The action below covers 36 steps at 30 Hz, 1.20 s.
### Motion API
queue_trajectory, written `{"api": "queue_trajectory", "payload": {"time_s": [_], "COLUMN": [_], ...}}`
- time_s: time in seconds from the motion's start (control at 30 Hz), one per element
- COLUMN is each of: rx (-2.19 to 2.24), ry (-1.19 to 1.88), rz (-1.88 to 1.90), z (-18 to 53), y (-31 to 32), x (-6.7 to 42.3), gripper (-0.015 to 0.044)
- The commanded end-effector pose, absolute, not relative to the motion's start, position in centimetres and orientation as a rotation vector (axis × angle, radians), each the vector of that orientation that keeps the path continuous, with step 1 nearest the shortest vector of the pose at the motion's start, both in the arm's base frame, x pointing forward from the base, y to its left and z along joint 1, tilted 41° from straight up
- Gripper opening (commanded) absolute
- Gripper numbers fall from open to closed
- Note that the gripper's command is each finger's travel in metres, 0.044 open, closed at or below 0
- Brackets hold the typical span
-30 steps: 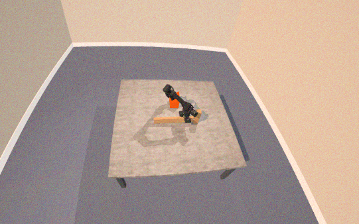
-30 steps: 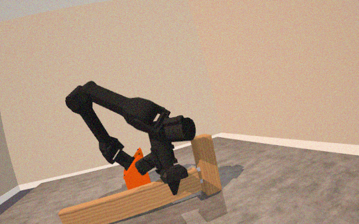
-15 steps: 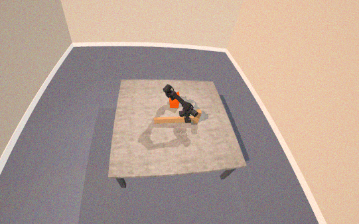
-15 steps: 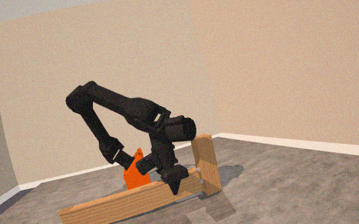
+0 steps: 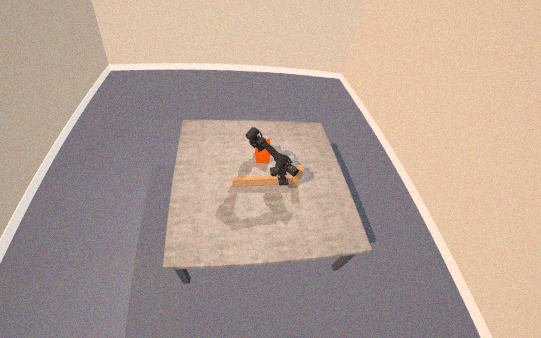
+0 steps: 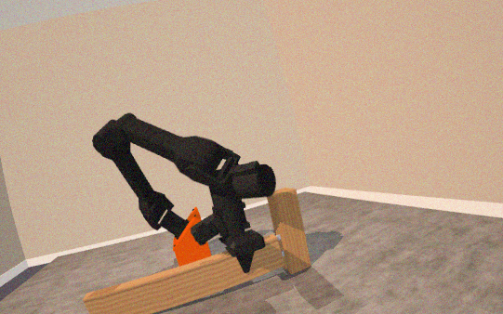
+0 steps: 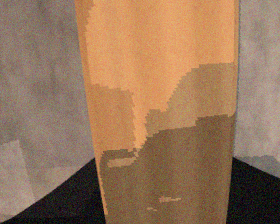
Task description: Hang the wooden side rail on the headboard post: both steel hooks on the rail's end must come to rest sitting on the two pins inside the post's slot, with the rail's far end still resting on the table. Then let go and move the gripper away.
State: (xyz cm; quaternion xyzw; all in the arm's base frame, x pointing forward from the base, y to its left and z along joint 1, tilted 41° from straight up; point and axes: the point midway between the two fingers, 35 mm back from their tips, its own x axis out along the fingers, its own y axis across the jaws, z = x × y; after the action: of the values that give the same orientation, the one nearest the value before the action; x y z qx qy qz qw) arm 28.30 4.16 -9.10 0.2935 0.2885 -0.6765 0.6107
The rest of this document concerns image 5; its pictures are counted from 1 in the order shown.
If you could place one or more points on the wooden post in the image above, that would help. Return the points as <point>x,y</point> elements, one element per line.
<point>296,180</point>

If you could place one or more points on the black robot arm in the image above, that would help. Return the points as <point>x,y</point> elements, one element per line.
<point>282,160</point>

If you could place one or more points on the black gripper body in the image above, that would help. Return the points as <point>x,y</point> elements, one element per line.
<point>283,181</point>

